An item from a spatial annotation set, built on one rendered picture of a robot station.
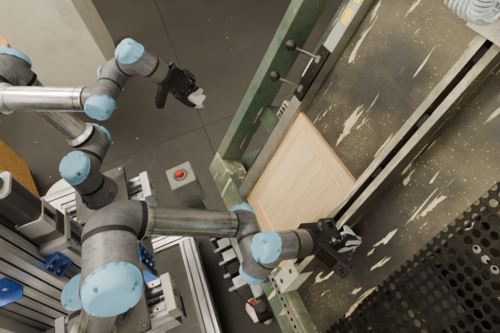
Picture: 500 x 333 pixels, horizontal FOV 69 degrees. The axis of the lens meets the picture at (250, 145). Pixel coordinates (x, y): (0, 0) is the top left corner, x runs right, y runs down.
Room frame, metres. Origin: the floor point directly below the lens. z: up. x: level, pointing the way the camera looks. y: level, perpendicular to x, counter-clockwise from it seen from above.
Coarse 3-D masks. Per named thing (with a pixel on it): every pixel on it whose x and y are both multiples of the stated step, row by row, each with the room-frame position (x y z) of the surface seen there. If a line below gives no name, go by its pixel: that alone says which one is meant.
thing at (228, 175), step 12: (216, 156) 1.10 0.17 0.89; (216, 168) 1.05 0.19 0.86; (228, 168) 1.00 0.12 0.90; (240, 168) 1.02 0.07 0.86; (216, 180) 1.01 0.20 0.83; (228, 180) 0.94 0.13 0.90; (240, 180) 0.94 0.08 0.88; (228, 192) 0.90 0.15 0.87; (228, 204) 0.85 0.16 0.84; (264, 288) 0.46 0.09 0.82; (276, 300) 0.39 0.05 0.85; (288, 300) 0.37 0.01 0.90; (300, 300) 0.37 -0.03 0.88; (276, 312) 0.36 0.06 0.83; (300, 312) 0.32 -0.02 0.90; (288, 324) 0.31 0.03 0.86; (300, 324) 0.29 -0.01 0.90; (312, 324) 0.28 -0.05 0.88
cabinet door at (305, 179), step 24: (288, 144) 0.83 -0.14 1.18; (312, 144) 0.75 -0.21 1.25; (288, 168) 0.77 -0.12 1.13; (312, 168) 0.69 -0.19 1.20; (336, 168) 0.62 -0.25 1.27; (264, 192) 0.78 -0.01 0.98; (288, 192) 0.70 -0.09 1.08; (312, 192) 0.63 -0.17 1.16; (336, 192) 0.57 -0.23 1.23; (264, 216) 0.70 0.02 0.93; (288, 216) 0.63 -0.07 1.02; (312, 216) 0.56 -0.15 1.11
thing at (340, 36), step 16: (352, 0) 0.97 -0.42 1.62; (368, 0) 0.94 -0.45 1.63; (352, 16) 0.93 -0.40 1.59; (336, 32) 0.95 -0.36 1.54; (352, 32) 0.93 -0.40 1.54; (336, 48) 0.92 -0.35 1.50; (320, 80) 0.90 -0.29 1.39; (288, 112) 0.91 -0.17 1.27; (288, 128) 0.88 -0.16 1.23; (272, 144) 0.87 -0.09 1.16; (256, 160) 0.89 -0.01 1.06; (256, 176) 0.84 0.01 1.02; (240, 192) 0.85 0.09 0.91
